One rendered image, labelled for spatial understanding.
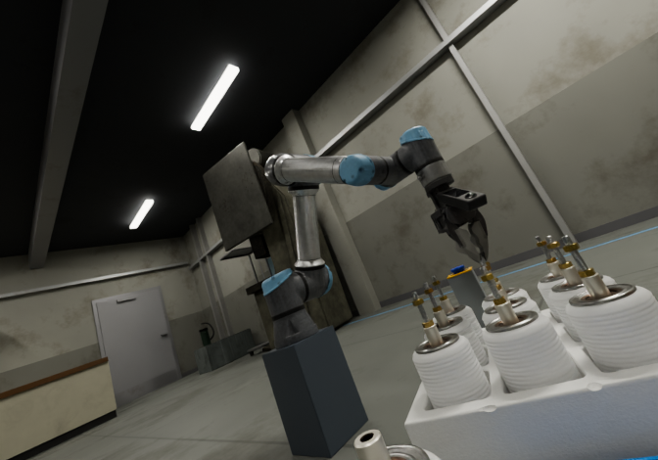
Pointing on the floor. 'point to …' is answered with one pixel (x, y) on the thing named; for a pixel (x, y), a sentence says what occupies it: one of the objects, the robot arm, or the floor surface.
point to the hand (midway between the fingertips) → (482, 255)
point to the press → (266, 230)
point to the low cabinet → (55, 409)
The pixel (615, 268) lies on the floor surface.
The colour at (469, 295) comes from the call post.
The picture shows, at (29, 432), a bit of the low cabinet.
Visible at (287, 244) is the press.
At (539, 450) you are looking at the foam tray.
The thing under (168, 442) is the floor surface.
